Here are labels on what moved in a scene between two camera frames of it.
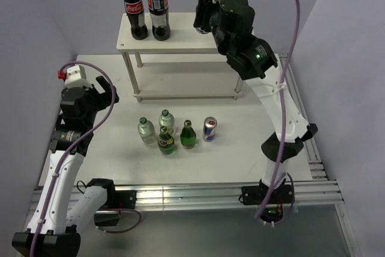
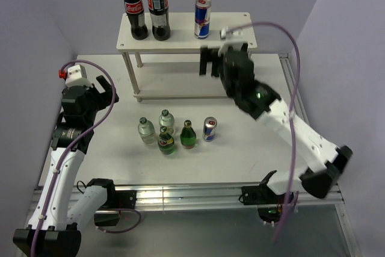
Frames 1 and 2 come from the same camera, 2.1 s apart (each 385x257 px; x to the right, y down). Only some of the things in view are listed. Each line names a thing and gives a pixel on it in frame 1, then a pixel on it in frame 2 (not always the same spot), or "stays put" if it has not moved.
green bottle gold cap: [187, 135] stays put
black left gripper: [104, 99] stays put
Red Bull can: [209, 132] stays put
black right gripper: [204, 8] to [209, 55]
